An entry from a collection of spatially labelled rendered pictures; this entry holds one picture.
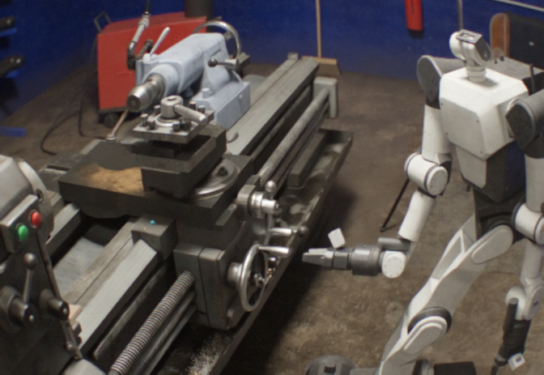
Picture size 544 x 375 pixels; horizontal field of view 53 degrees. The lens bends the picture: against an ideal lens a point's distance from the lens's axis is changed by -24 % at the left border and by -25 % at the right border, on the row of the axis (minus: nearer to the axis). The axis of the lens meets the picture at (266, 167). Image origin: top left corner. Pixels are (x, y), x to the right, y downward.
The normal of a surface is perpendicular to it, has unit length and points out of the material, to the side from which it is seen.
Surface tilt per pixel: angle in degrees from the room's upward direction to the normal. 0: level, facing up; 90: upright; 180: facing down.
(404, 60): 90
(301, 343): 0
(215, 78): 70
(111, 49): 90
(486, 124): 88
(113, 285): 36
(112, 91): 90
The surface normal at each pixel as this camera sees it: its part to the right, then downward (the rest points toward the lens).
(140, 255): 0.53, -0.67
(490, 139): -0.41, 0.37
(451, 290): -0.16, 0.43
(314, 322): -0.04, -0.90
